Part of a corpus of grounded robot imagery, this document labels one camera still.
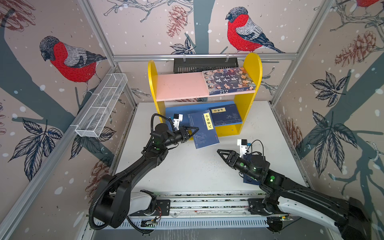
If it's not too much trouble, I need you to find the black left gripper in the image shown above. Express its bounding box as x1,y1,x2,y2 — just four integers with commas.
162,126,198,149

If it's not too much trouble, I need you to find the navy book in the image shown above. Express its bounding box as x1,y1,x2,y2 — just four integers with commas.
243,154,260,186
188,110,220,149
209,104,243,127

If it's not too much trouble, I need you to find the colourful portrait cover book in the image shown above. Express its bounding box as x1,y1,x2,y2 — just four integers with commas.
202,68,256,96

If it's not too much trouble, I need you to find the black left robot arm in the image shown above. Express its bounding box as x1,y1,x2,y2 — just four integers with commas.
89,123,199,230

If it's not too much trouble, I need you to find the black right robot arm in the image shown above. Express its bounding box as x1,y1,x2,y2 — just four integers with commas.
217,149,372,240

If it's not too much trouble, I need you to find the yellow wooden bookshelf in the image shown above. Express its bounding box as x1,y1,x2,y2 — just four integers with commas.
148,53,263,121

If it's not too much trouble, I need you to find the black mesh tray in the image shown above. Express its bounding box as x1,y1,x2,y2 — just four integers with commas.
174,58,239,74

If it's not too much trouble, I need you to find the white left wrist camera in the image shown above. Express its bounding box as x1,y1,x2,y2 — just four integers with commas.
173,114,183,131

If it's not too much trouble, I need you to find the aluminium rail base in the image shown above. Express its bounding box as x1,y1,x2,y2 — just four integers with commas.
123,191,266,222

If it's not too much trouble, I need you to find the black corrugated cable hose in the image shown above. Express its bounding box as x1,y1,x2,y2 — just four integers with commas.
88,113,176,231

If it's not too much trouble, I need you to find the white wire mesh basket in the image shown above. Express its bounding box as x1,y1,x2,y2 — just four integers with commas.
75,73,128,138

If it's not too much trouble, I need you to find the aluminium horizontal frame bar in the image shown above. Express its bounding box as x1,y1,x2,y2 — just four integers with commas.
113,53,298,63

